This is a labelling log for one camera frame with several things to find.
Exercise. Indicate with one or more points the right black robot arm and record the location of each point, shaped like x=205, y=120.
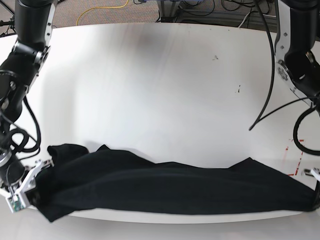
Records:
x=33, y=24

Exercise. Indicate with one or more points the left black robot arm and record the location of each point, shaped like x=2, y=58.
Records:
x=297, y=28

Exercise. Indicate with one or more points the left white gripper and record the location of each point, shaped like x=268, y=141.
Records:
x=311, y=176

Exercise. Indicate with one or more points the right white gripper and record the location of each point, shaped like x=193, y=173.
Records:
x=14, y=174

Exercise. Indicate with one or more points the red tape rectangle marker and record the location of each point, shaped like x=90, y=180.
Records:
x=292, y=159

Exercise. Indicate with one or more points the black tripod stand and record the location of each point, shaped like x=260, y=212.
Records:
x=7, y=19

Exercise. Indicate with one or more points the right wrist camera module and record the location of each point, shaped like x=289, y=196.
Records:
x=17, y=202

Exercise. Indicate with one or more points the black T-shirt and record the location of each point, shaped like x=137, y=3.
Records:
x=120, y=180

